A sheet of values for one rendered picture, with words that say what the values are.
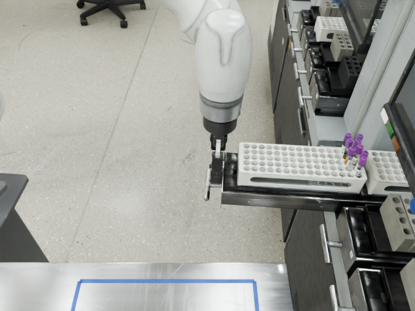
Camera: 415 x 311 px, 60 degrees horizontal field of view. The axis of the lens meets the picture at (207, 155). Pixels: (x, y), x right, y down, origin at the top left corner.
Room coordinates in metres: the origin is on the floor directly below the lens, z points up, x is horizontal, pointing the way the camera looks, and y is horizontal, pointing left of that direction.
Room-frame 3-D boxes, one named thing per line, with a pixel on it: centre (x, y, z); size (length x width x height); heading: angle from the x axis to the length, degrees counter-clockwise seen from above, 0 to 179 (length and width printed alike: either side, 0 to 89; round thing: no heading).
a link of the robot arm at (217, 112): (0.60, -0.03, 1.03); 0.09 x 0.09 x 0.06
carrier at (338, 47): (1.13, -0.44, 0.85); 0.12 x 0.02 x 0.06; 178
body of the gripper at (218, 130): (0.60, -0.03, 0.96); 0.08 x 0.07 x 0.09; 177
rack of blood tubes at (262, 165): (0.59, -0.22, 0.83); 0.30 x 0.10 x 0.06; 87
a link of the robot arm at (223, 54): (0.61, -0.02, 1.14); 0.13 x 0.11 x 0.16; 3
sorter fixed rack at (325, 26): (1.28, -0.55, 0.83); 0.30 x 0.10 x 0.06; 87
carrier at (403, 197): (0.42, -0.43, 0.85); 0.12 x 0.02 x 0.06; 177
